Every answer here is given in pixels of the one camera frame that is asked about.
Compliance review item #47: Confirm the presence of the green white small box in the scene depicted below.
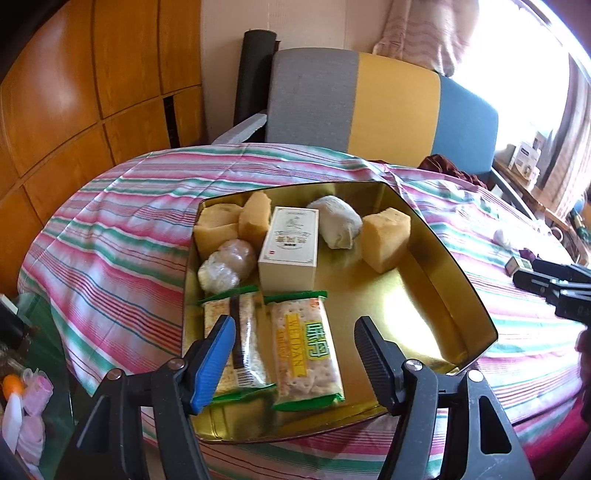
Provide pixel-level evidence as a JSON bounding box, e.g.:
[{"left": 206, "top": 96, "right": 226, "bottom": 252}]
[{"left": 505, "top": 256, "right": 533, "bottom": 276}]

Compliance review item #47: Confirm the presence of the wooden wardrobe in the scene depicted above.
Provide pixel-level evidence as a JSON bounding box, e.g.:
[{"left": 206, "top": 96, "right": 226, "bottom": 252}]
[{"left": 1, "top": 1, "right": 206, "bottom": 295}]

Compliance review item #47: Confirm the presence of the striped bed sheet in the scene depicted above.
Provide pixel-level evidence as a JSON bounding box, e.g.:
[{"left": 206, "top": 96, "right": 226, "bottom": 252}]
[{"left": 18, "top": 144, "right": 590, "bottom": 479}]

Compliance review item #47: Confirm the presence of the wooden side desk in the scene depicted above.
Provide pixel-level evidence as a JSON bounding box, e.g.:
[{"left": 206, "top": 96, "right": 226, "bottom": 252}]
[{"left": 493, "top": 158, "right": 576, "bottom": 235}]

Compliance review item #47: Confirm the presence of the dark red cloth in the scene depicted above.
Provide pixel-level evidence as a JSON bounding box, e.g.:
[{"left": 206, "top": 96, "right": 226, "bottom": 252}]
[{"left": 419, "top": 154, "right": 487, "bottom": 188}]

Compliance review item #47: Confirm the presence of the tricolour chair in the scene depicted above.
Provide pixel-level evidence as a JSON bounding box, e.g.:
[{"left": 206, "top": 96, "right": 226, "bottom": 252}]
[{"left": 215, "top": 48, "right": 534, "bottom": 218}]

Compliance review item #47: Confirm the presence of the green yellow cracker pack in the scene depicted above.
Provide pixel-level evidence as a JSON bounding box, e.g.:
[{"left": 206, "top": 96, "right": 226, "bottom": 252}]
[{"left": 264, "top": 290, "right": 345, "bottom": 412}]

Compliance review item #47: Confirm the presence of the beige roll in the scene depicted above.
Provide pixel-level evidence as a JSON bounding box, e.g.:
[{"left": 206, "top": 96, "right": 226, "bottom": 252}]
[{"left": 308, "top": 195, "right": 363, "bottom": 250}]

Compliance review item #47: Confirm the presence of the cracker pack with dark stripe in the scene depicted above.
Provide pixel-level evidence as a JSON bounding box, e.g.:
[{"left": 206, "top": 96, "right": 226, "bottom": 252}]
[{"left": 198, "top": 285, "right": 274, "bottom": 403}]

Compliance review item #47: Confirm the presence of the yellow sponge cake block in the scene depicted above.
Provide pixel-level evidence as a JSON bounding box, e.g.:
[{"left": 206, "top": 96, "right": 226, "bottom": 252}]
[{"left": 360, "top": 208, "right": 411, "bottom": 274}]

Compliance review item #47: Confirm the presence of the black rolled mat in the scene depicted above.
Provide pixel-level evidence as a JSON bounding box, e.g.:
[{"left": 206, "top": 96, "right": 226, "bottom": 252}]
[{"left": 233, "top": 29, "right": 277, "bottom": 125}]

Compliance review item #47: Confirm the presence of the pink patterned curtain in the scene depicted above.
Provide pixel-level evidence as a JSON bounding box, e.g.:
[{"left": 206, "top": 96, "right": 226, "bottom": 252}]
[{"left": 373, "top": 0, "right": 479, "bottom": 77}]

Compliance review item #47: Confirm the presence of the gold tin box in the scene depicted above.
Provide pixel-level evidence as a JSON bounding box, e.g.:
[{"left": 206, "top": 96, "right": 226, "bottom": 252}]
[{"left": 192, "top": 181, "right": 498, "bottom": 444}]

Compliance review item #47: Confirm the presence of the white product box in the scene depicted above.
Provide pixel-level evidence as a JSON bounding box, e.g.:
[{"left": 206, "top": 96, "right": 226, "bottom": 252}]
[{"left": 508, "top": 143, "right": 540, "bottom": 180}]

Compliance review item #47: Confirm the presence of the white plastic-wrapped ball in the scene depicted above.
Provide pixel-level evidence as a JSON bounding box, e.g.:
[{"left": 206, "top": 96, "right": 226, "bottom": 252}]
[
  {"left": 197, "top": 239, "right": 256, "bottom": 294},
  {"left": 493, "top": 229, "right": 513, "bottom": 250}
]

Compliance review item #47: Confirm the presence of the purple snack packet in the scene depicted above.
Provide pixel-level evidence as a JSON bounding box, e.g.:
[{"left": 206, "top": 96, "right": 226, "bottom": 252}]
[{"left": 519, "top": 248, "right": 538, "bottom": 262}]

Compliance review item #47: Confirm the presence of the beige carton box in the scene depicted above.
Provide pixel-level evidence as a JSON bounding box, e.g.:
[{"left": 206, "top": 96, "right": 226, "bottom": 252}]
[{"left": 257, "top": 206, "right": 318, "bottom": 294}]

